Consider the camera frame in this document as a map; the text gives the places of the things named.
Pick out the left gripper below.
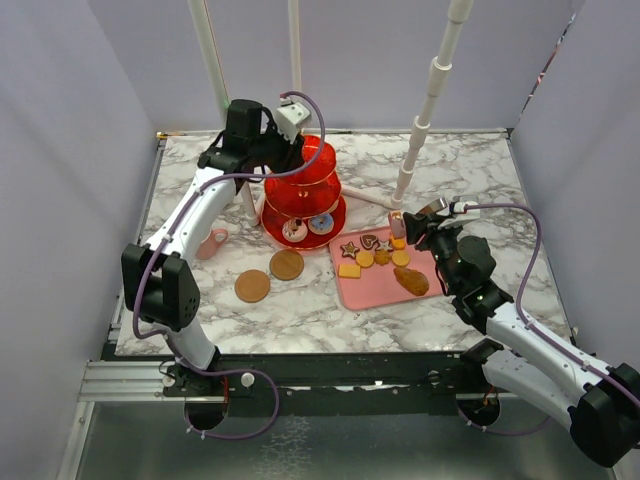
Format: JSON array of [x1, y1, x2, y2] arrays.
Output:
[[250, 118, 305, 177]]

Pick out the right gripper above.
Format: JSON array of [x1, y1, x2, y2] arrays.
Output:
[[406, 209, 466, 292]]

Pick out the pink cake slice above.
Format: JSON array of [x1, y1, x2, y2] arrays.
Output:
[[388, 211, 406, 239]]

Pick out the orange fish cookie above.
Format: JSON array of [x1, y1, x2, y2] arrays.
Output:
[[390, 237, 406, 250]]

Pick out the metal tongs pink tips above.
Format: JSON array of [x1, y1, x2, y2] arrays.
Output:
[[416, 197, 448, 215]]

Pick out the heart gingerbread cookie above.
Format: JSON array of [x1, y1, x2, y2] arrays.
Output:
[[360, 233, 379, 250]]

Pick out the red three-tier stand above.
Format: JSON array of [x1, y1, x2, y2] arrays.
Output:
[[261, 135, 347, 250]]

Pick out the white chocolate donut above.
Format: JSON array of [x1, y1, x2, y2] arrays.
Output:
[[282, 218, 308, 243]]

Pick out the blue frosted donut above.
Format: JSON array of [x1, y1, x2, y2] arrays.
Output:
[[308, 213, 335, 236]]

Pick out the pink mug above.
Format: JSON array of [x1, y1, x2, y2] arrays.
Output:
[[196, 228, 229, 261]]

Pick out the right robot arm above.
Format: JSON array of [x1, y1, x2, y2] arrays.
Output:
[[403, 213, 639, 468]]

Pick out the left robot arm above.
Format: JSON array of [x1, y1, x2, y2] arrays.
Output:
[[121, 94, 317, 395]]

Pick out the right round biscuit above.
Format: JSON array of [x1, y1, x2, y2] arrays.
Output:
[[391, 250, 410, 267]]

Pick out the round biscuit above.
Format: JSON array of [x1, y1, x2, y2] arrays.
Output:
[[391, 250, 410, 267], [355, 251, 375, 268]]

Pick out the right star gingerbread cookie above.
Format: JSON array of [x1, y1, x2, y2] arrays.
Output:
[[376, 240, 394, 252]]

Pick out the star gingerbread cookie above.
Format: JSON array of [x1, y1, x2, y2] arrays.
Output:
[[340, 241, 360, 259], [376, 240, 394, 252]]

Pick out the swirl butter cookie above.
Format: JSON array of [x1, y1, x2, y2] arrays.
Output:
[[374, 249, 392, 266]]

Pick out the brown croissant bread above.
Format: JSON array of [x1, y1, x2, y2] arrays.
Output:
[[393, 267, 430, 296]]

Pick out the pink serving tray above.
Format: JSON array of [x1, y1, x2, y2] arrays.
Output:
[[329, 227, 443, 310]]

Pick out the left round biscuit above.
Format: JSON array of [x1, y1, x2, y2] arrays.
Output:
[[355, 251, 375, 268]]

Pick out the left star gingerbread cookie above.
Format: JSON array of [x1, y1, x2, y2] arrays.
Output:
[[340, 241, 360, 259]]

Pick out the rectangular yellow biscuit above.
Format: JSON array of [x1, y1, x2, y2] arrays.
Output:
[[338, 264, 361, 279]]

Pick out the upper wooden coaster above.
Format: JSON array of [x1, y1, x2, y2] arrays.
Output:
[[269, 249, 304, 281]]

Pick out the wooden coaster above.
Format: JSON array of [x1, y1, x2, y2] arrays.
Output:
[[234, 269, 271, 303], [269, 249, 304, 281]]

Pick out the lower wooden coaster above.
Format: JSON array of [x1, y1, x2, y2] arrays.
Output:
[[234, 269, 271, 303]]

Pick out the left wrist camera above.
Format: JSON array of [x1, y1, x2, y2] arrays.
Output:
[[273, 97, 312, 144]]

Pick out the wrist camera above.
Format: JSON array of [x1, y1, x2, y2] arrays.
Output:
[[439, 195, 481, 230], [273, 97, 312, 144]]

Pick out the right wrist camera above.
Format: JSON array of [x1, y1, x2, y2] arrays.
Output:
[[439, 195, 481, 230]]

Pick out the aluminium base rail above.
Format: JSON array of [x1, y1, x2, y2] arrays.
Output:
[[80, 352, 489, 402]]

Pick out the white pvc pipe frame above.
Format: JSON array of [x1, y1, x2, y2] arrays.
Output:
[[187, 0, 474, 226]]

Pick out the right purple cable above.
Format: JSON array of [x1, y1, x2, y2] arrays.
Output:
[[464, 201, 640, 436]]

